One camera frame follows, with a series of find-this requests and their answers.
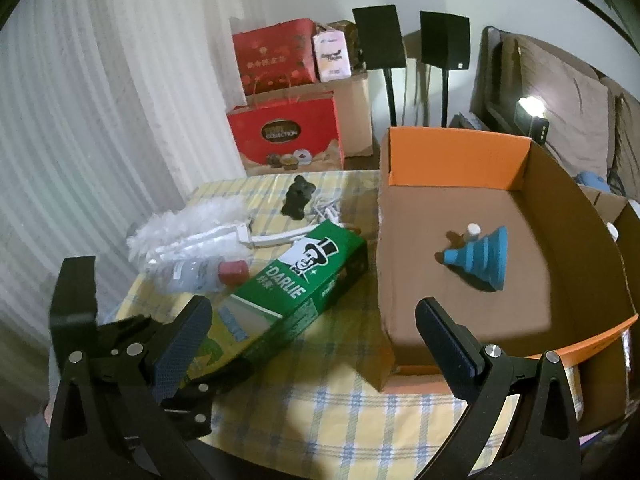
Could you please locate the clear plastic bottle red cap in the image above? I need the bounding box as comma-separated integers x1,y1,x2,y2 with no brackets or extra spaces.
148,256,250,295

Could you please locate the green Darlie toothpaste box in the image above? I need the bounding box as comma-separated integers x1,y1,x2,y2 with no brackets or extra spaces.
186,220,369,382

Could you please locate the white fluffy duster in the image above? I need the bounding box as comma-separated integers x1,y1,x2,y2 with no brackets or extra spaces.
127,195,314,271

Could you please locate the black car charger cable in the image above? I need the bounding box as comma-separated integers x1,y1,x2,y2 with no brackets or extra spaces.
280,174,317,221

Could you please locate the white earphone cable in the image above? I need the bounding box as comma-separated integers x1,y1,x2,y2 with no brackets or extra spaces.
307,196,364,236

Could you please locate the yellow checked tablecloth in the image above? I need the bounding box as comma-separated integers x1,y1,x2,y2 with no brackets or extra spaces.
114,169,522,480

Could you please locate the blue cone toy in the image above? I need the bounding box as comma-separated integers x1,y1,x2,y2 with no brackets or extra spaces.
442,226,509,290

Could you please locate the orange cardboard box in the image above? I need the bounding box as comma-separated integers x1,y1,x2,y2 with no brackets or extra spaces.
376,127,639,433

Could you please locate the small white bottle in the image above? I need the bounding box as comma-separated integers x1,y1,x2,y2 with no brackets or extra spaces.
462,222,482,243

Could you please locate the red chocolate gift bag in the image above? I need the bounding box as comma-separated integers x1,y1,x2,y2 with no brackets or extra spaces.
227,92,345,176

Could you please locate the brown sofa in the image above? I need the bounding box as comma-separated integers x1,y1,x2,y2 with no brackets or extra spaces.
471,26,639,200

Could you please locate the bright lamp device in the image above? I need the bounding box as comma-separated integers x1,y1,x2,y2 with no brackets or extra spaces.
514,96,549,145

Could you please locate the red gift box top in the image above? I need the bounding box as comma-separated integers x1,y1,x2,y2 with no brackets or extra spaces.
232,18,318,96

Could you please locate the pink white tissue pack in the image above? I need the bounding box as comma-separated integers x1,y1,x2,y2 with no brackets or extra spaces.
312,29,352,82

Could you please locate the black speaker left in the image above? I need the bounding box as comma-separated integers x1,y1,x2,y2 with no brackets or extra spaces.
352,4,407,127

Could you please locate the black speaker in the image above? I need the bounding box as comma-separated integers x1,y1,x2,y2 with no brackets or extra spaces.
352,4,407,127
420,11,471,127

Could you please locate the black speaker right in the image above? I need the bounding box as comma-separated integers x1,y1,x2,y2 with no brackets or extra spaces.
420,11,471,127

